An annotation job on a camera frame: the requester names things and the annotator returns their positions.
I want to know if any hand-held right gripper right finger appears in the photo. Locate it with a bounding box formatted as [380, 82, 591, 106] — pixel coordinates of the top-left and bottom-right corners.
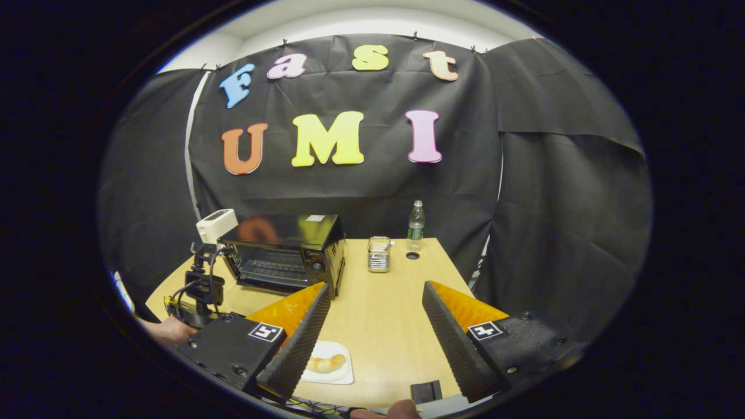
[422, 280, 584, 404]

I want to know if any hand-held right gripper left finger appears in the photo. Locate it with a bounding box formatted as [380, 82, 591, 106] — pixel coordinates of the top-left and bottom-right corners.
[173, 282, 332, 403]

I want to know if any twisted bread roll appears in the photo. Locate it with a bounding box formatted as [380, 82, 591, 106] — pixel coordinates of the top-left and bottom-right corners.
[306, 353, 347, 374]

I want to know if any black electric oven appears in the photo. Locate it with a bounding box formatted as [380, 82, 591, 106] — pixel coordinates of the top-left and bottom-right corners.
[218, 214, 347, 299]

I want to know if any white plate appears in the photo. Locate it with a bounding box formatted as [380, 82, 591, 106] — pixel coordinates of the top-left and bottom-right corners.
[299, 340, 354, 385]

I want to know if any small black block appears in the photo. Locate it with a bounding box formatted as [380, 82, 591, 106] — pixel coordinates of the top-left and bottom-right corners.
[410, 380, 444, 404]

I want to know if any white toaster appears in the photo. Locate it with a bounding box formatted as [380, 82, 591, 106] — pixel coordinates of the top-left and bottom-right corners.
[196, 209, 239, 244]

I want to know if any white picture panel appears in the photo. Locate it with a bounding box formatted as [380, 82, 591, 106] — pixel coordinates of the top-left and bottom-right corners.
[112, 270, 136, 315]

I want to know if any clear plastic bottle green label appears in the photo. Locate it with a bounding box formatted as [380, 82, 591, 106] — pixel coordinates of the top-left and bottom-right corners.
[407, 200, 426, 243]

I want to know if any metal wire basket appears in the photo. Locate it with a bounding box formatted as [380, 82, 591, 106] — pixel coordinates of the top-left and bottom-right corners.
[367, 236, 392, 274]

